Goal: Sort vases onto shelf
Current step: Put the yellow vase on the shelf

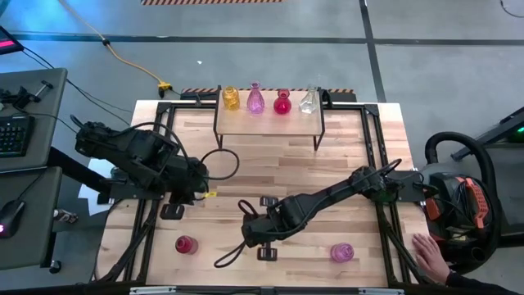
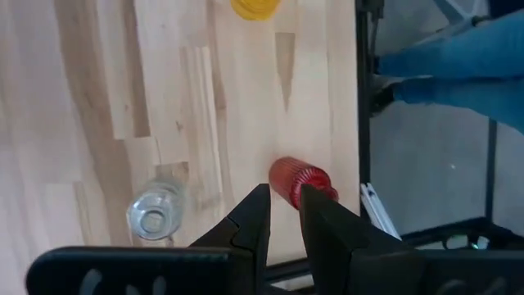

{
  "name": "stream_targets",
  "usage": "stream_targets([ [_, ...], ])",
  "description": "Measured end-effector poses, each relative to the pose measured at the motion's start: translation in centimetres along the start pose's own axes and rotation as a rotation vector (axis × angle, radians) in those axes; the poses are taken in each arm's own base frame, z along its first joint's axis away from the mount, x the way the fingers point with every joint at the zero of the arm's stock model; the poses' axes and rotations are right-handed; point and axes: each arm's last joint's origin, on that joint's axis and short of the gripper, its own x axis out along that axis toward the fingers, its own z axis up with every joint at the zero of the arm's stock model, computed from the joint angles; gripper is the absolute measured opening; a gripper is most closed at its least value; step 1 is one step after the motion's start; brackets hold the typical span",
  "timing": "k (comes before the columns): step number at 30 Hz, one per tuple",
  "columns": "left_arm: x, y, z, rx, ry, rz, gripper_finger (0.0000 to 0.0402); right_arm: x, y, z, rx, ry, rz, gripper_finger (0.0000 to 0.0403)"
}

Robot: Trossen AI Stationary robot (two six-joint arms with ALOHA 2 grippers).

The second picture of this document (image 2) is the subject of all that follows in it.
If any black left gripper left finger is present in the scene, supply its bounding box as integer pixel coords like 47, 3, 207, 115
188, 183, 272, 295

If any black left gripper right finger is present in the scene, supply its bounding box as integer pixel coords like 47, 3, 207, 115
300, 184, 422, 295

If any red ribbed glass bottle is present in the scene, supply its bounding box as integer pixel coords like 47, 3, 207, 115
268, 156, 340, 211

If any clear short glass jar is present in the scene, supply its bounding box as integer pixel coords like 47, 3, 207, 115
125, 179, 186, 243

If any yellow embossed glass vase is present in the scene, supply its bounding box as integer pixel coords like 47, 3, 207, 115
229, 0, 282, 21

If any silver aluminium extrusion bar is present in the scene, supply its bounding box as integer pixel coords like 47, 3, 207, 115
359, 182, 403, 242

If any person's shoe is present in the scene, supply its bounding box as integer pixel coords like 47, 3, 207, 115
369, 75, 397, 116

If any black metal table frame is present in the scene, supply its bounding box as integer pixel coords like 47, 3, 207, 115
264, 0, 524, 294

